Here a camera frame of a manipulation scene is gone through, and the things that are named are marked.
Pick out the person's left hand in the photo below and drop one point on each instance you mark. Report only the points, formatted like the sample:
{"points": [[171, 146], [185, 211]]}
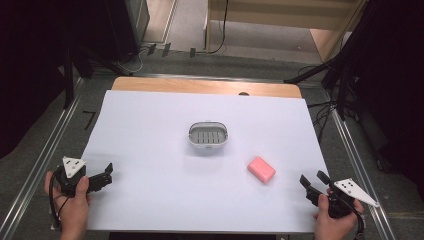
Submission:
{"points": [[74, 213]]}

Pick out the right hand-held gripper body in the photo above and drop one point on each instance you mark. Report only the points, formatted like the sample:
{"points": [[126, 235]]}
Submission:
{"points": [[345, 196]]}

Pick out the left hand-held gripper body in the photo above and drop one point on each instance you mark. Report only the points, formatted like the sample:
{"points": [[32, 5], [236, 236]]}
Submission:
{"points": [[69, 176]]}

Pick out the white paper sheet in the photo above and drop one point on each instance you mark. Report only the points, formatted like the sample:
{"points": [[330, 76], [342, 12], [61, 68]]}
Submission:
{"points": [[166, 186]]}

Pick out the black tripod stand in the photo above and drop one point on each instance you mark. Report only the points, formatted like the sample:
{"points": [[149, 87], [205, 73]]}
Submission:
{"points": [[336, 80]]}

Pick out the beige wooden cabinet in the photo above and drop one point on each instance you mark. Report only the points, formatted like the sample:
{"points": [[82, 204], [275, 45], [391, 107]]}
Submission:
{"points": [[276, 20]]}

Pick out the metal floor rail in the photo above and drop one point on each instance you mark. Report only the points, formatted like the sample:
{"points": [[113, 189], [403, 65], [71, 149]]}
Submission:
{"points": [[363, 176], [36, 166]]}

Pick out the white grey soap dish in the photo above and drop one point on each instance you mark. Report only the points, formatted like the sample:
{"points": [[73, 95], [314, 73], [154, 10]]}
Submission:
{"points": [[208, 134]]}

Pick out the pink soap bar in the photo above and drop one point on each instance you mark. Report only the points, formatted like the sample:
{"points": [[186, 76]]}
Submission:
{"points": [[261, 169]]}

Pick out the wooden table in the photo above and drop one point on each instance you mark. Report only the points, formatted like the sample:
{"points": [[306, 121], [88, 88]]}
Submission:
{"points": [[186, 85]]}

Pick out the black curtain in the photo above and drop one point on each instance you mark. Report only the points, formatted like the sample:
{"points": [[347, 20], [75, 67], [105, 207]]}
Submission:
{"points": [[396, 83], [50, 40]]}

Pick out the person's right hand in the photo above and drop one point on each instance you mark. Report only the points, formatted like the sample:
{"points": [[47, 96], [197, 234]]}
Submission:
{"points": [[331, 225]]}

